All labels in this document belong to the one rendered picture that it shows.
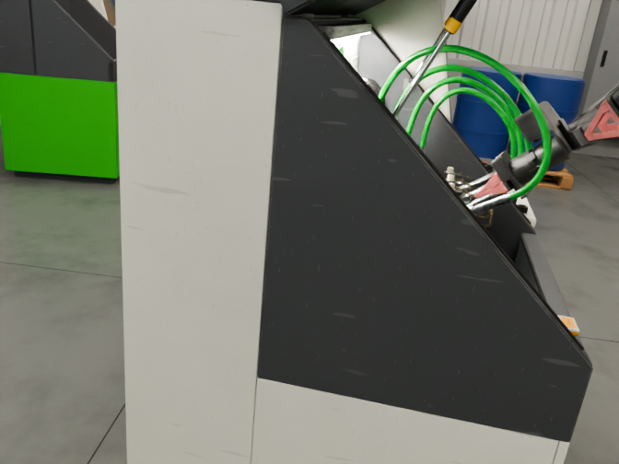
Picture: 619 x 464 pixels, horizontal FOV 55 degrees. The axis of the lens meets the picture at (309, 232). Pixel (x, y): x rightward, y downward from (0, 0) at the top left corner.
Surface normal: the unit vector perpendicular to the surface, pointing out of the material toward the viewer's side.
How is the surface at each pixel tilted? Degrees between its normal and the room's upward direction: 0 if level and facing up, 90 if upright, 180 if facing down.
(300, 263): 90
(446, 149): 90
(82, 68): 90
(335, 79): 90
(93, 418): 0
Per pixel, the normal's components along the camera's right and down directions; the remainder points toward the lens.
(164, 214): -0.21, 0.33
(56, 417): 0.09, -0.93
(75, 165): 0.04, 0.36
